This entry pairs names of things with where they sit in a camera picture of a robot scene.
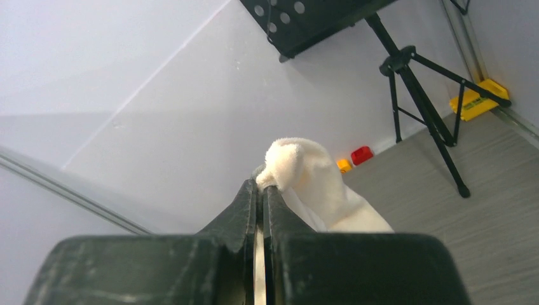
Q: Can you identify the yellow corner bracket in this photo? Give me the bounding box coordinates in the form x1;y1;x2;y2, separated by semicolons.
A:
449;79;509;121

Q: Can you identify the red block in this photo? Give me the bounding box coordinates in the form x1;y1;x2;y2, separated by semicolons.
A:
350;146;374;166

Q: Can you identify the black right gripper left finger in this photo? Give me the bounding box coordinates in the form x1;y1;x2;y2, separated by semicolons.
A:
24;179;258;304

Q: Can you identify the black music stand tripod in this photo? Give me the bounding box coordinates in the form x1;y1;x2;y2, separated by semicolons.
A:
241;0;512;198

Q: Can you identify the grey pillowcase with cream frill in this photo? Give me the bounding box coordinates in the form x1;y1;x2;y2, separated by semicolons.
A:
252;137;395;234

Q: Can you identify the orange block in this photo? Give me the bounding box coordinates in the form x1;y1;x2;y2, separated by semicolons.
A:
337;159;353;173

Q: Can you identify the aluminium frame rail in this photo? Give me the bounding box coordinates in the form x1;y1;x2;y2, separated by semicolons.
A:
1;148;153;235

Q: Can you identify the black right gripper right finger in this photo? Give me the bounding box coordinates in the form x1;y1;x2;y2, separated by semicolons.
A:
263;187;471;304

